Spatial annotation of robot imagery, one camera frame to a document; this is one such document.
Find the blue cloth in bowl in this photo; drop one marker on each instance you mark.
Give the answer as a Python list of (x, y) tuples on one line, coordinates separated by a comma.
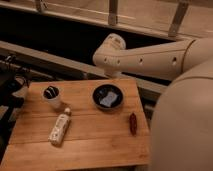
[(109, 99)]

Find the black round bowl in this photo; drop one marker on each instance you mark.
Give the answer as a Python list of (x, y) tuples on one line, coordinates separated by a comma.
[(101, 91)]

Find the white cup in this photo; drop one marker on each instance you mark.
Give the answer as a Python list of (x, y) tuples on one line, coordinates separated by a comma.
[(55, 103)]

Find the black equipment at left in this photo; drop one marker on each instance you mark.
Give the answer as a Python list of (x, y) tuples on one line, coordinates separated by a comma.
[(14, 85)]

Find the dark item in cup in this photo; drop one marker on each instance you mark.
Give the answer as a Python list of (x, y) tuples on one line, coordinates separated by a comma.
[(50, 92)]

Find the white squeeze bottle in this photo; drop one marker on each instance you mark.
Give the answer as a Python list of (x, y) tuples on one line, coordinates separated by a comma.
[(57, 134)]

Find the metal railing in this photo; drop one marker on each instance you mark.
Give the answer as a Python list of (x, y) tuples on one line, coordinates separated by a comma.
[(160, 18)]

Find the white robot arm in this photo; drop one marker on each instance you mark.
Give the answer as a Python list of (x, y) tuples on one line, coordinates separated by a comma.
[(182, 125)]

